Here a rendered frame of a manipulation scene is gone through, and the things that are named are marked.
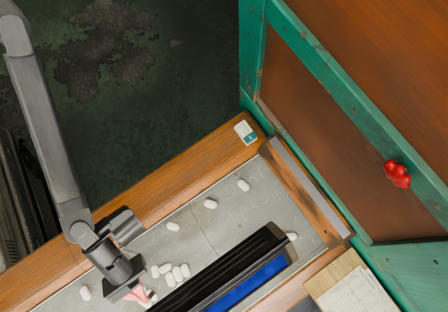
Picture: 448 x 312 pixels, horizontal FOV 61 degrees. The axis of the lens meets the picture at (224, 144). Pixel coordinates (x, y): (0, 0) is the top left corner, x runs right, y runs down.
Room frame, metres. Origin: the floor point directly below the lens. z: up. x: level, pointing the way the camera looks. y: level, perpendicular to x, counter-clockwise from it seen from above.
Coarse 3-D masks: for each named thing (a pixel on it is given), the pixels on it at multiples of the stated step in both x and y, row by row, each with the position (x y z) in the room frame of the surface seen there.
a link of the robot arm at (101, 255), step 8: (104, 232) 0.08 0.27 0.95; (104, 240) 0.07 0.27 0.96; (88, 248) 0.06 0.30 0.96; (96, 248) 0.05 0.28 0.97; (104, 248) 0.05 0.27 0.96; (112, 248) 0.05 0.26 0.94; (88, 256) 0.04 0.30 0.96; (96, 256) 0.04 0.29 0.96; (104, 256) 0.04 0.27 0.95; (112, 256) 0.03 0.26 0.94; (96, 264) 0.02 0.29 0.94; (104, 264) 0.02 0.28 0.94; (112, 264) 0.02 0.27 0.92
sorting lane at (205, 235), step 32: (256, 160) 0.23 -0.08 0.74; (224, 192) 0.16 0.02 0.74; (256, 192) 0.15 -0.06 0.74; (160, 224) 0.10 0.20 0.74; (192, 224) 0.09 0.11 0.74; (224, 224) 0.08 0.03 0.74; (256, 224) 0.07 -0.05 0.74; (288, 224) 0.05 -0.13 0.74; (128, 256) 0.04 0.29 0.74; (160, 256) 0.03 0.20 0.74; (192, 256) 0.01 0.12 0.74; (64, 288) -0.02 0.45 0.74; (96, 288) -0.03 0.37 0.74; (160, 288) -0.05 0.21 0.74
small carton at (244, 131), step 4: (244, 120) 0.34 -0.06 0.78; (240, 124) 0.33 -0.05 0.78; (244, 124) 0.33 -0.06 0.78; (236, 128) 0.32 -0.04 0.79; (240, 128) 0.32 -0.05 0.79; (244, 128) 0.31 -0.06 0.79; (248, 128) 0.31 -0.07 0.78; (240, 132) 0.31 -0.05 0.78; (244, 132) 0.30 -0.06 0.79; (248, 132) 0.30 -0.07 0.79; (252, 132) 0.30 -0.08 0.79; (240, 136) 0.30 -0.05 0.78; (244, 136) 0.29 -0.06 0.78; (248, 136) 0.29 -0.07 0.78; (252, 136) 0.29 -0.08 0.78; (256, 136) 0.29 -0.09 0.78; (244, 140) 0.28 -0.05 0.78; (248, 140) 0.28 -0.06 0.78; (252, 140) 0.28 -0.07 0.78; (248, 144) 0.27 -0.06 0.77
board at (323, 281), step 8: (352, 248) -0.03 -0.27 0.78; (344, 256) -0.04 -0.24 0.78; (352, 256) -0.04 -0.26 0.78; (328, 264) -0.05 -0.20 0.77; (336, 264) -0.06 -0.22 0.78; (344, 264) -0.06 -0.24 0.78; (352, 264) -0.06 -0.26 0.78; (360, 264) -0.06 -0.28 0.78; (320, 272) -0.07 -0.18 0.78; (328, 272) -0.07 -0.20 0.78; (336, 272) -0.07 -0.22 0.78; (344, 272) -0.08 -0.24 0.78; (312, 280) -0.08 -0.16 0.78; (320, 280) -0.09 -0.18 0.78; (328, 280) -0.09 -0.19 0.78; (336, 280) -0.09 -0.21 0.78; (312, 288) -0.10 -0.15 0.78; (320, 288) -0.10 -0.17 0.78; (328, 288) -0.11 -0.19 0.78; (312, 296) -0.12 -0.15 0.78
